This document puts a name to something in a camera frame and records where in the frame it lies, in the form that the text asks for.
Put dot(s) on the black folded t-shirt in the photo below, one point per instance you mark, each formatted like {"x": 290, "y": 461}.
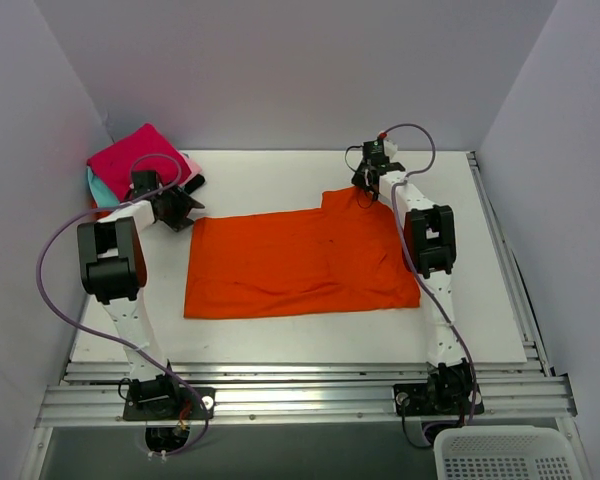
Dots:
{"x": 194, "y": 184}

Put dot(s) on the orange t-shirt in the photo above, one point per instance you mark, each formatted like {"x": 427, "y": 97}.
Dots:
{"x": 343, "y": 256}

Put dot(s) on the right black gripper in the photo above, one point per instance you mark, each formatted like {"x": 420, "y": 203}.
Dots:
{"x": 363, "y": 178}

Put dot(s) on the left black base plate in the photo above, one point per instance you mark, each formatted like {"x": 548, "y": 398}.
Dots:
{"x": 195, "y": 405}

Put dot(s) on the pink folded t-shirt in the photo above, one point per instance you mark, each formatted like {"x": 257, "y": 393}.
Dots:
{"x": 190, "y": 170}

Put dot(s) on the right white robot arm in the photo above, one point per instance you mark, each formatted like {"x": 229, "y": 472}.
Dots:
{"x": 426, "y": 231}

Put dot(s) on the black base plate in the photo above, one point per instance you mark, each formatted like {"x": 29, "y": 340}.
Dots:
{"x": 195, "y": 405}
{"x": 414, "y": 400}

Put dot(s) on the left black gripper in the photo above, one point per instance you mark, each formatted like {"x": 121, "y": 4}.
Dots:
{"x": 178, "y": 208}

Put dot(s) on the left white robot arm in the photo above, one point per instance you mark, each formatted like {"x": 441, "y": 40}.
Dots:
{"x": 113, "y": 270}

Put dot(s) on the magenta folded t-shirt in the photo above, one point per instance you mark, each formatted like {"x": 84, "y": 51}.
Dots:
{"x": 145, "y": 149}

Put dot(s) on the aluminium mounting rail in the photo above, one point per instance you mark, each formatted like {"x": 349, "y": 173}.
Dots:
{"x": 88, "y": 395}

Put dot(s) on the teal folded t-shirt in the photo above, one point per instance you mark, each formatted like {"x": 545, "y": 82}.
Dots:
{"x": 100, "y": 192}

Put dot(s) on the white plastic basket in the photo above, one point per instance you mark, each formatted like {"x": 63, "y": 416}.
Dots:
{"x": 505, "y": 452}

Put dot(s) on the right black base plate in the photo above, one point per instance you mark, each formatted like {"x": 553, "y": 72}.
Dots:
{"x": 414, "y": 400}

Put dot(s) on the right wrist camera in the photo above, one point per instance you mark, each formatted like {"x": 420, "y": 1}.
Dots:
{"x": 390, "y": 148}

